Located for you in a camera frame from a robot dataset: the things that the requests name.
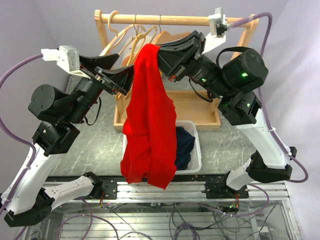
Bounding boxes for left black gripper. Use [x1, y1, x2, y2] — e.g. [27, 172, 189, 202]
[65, 53, 139, 124]

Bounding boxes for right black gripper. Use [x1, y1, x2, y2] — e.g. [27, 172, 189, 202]
[142, 30, 234, 99]

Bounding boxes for wooden hanger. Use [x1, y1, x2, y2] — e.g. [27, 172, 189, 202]
[119, 14, 158, 61]
[152, 15, 190, 45]
[94, 9, 135, 56]

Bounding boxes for navy blue t shirt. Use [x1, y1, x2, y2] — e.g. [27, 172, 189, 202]
[175, 126, 195, 171]

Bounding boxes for red t shirt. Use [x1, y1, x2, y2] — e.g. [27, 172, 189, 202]
[120, 43, 177, 189]

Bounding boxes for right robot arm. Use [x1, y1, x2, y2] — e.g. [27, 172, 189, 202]
[158, 31, 293, 198]

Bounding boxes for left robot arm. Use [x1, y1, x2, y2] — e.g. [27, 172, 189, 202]
[0, 49, 134, 227]

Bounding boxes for wooden clothes rack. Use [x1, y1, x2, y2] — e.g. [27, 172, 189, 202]
[94, 9, 260, 133]

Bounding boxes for white plastic basket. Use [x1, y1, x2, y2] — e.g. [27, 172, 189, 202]
[120, 114, 200, 187]

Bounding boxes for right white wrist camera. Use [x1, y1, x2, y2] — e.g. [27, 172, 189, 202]
[202, 7, 228, 54]

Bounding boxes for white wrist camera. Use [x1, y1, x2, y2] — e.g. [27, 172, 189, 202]
[41, 45, 89, 78]
[202, 7, 228, 54]

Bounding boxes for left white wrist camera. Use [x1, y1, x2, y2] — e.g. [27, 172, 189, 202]
[41, 45, 89, 78]

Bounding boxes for aluminium mounting rail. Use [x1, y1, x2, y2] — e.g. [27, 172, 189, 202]
[103, 181, 290, 203]

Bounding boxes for loose cables under table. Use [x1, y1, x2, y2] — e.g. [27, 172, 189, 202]
[54, 202, 276, 240]

